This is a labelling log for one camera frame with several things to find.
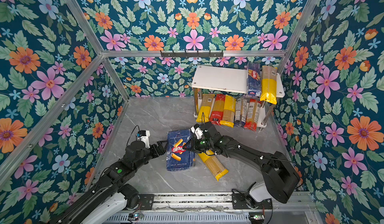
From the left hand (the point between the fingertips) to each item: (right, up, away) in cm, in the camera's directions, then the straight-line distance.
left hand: (166, 143), depth 77 cm
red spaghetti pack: (+29, +18, +25) cm, 42 cm away
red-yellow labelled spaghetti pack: (+52, +15, +19) cm, 57 cm away
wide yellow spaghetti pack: (+20, +15, +21) cm, 32 cm away
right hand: (+11, 0, 0) cm, 11 cm away
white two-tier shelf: (+35, +35, +6) cm, 49 cm away
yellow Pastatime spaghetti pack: (+27, -16, +5) cm, 32 cm away
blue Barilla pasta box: (+6, -6, -3) cm, 9 cm away
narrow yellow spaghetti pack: (+37, +17, +24) cm, 47 cm away
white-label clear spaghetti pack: (+44, +15, +21) cm, 52 cm away
